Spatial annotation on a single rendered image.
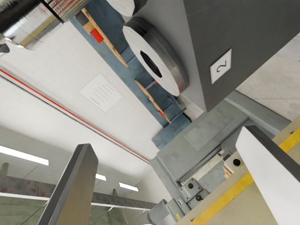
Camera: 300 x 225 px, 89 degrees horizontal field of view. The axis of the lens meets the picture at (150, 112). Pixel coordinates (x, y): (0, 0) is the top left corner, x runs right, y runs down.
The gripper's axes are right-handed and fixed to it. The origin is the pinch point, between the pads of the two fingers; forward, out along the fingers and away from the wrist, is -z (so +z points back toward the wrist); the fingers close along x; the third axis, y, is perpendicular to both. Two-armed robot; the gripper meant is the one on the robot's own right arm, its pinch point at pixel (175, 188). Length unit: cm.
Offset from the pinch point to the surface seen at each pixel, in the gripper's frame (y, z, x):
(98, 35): 58, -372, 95
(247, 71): -0.6, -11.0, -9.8
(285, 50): 1.3, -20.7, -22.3
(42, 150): 360, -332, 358
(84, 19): 24, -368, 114
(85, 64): 128, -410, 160
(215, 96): 0.9, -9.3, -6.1
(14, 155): 269, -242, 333
